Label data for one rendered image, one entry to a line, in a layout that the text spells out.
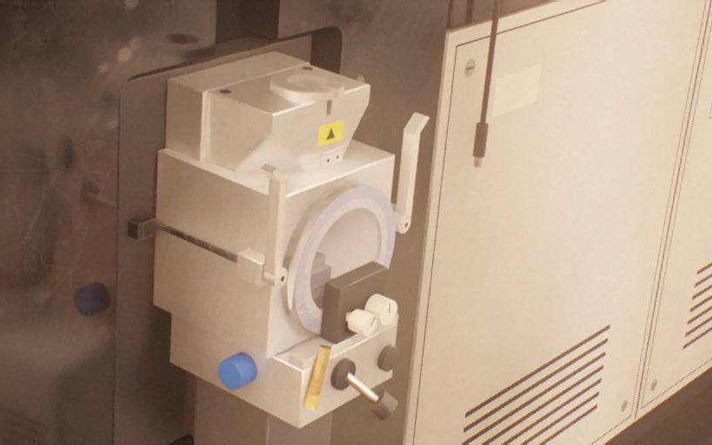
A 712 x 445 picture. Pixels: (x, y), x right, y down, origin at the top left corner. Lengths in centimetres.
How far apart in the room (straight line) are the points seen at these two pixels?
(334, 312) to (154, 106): 15
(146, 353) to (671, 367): 78
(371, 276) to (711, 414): 92
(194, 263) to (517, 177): 38
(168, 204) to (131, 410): 13
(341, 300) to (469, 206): 30
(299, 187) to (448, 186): 29
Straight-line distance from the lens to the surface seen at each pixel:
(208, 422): 89
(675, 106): 134
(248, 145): 78
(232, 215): 79
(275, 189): 75
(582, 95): 118
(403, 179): 84
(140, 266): 84
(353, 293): 80
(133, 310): 85
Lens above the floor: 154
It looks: 23 degrees down
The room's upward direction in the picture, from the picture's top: 5 degrees clockwise
